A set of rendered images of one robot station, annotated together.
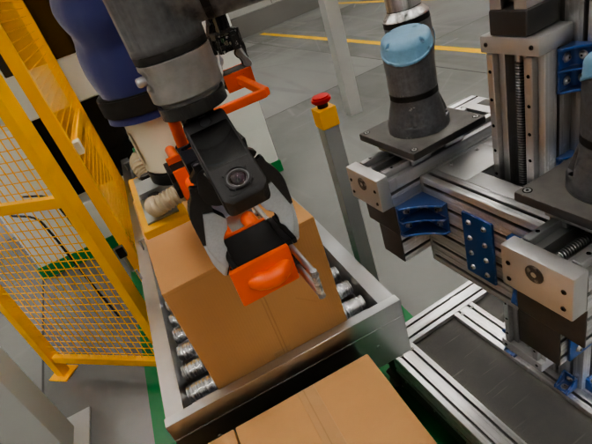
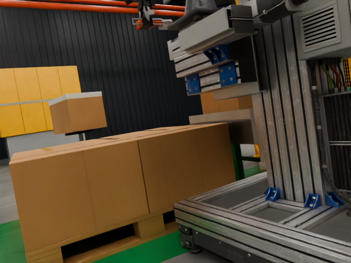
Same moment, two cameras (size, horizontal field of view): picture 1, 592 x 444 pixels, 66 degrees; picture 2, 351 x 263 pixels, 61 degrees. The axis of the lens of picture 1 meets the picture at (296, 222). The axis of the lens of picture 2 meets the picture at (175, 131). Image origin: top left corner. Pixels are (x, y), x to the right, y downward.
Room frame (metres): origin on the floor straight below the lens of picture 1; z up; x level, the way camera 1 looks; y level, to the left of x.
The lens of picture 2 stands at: (0.07, -1.74, 0.65)
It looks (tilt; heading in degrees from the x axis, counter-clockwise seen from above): 3 degrees down; 75
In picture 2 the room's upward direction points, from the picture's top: 9 degrees counter-clockwise
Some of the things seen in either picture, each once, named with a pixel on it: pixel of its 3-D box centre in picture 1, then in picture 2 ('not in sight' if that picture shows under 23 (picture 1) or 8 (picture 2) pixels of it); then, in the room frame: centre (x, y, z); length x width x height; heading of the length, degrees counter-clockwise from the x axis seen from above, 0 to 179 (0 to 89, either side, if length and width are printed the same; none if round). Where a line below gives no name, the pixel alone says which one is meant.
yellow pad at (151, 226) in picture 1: (152, 193); not in sight; (1.03, 0.30, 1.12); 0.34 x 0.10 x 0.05; 14
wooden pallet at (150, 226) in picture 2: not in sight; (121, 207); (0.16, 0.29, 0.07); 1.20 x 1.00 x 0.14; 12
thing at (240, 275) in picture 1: (254, 259); (144, 23); (0.47, 0.06, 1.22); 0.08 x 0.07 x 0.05; 14
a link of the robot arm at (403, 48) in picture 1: (408, 59); not in sight; (1.07, -0.38, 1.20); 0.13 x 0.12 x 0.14; 155
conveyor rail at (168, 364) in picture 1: (146, 246); not in sight; (1.95, 0.71, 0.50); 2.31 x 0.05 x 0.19; 12
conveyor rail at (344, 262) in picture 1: (269, 189); not in sight; (2.09, 0.08, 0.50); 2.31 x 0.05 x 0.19; 12
